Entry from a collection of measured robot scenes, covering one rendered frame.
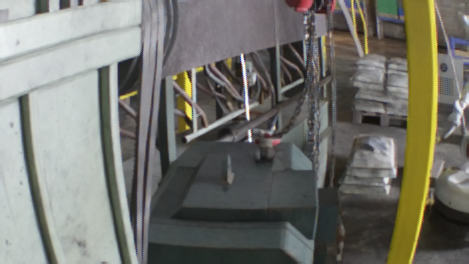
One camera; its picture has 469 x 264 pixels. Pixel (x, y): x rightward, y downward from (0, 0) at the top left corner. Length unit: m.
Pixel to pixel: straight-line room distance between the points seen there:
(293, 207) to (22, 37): 0.78
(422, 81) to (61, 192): 1.02
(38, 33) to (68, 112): 0.16
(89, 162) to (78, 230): 0.11
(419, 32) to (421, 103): 0.21
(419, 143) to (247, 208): 0.56
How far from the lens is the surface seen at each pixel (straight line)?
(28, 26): 0.57
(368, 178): 3.50
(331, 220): 1.44
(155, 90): 0.84
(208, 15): 2.00
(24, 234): 0.64
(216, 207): 1.15
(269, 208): 1.13
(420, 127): 1.40
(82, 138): 0.71
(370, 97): 5.24
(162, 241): 1.07
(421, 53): 1.36
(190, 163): 1.52
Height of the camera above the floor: 1.33
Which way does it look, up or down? 16 degrees down
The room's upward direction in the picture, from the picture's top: 2 degrees counter-clockwise
